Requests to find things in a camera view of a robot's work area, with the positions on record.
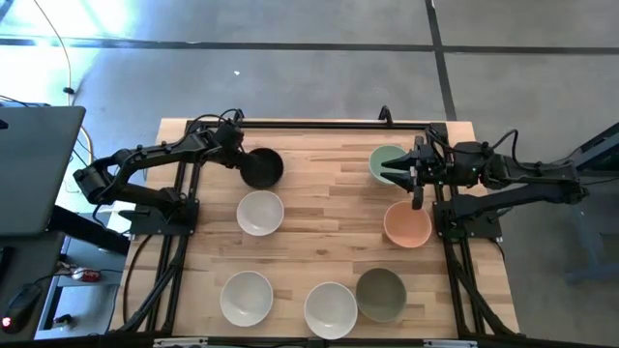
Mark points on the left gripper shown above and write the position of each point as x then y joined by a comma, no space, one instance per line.
229,141

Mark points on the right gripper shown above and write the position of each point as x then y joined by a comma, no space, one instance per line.
433,164

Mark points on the black bowl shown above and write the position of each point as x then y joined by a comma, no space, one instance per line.
265,170

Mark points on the mint green bowl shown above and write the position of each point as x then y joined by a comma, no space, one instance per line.
377,158

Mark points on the peach orange bowl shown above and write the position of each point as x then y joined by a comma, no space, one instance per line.
407,227

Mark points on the white bowl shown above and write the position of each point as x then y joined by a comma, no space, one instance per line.
331,310
260,212

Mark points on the olive green bowl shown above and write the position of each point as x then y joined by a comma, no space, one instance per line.
381,295

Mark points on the pale grey bowl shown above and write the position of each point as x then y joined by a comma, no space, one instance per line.
246,298

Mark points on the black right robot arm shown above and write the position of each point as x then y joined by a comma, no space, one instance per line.
527,181

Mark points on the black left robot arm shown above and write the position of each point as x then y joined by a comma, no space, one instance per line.
121,166

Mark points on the blue metal cart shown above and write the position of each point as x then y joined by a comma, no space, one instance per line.
587,232

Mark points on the red and white small object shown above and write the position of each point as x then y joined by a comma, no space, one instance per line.
86,275

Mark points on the grey laptop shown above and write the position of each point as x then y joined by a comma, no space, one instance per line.
36,169

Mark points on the dark desk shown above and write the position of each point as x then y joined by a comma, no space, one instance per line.
29,261

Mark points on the black computer mouse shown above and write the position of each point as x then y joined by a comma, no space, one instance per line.
20,307

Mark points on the black frame clamp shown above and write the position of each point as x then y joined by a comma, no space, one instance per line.
238,116
385,115

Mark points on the black aluminium table frame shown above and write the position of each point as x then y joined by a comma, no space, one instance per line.
314,124

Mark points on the silver metal bracket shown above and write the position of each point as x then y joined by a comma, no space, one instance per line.
180,342
450,343

